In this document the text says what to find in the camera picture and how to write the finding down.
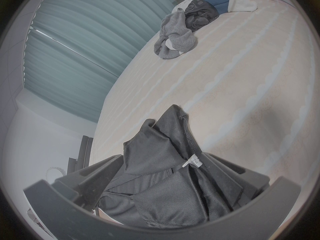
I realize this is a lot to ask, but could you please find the white fluffy garment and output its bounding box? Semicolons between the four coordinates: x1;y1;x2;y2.
226;0;258;13

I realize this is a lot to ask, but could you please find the black shiny garment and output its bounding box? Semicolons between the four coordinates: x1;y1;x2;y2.
184;0;220;33

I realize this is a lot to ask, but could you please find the blue-green curtain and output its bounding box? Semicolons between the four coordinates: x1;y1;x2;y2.
24;0;186;123

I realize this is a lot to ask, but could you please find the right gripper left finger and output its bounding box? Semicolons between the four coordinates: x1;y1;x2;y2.
54;154;124;208

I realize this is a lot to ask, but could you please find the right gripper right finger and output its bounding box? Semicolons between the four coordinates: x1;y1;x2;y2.
203;153;270;208

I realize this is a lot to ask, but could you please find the black garment with white label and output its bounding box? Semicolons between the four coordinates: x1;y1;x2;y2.
96;104;244;228

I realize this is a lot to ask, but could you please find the grey garment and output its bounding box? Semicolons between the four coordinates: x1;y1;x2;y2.
154;9;197;59

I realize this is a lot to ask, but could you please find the dark blue garment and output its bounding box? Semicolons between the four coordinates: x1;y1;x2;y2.
204;0;232;14

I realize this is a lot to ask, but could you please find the bed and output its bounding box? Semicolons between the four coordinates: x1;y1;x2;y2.
89;0;316;186

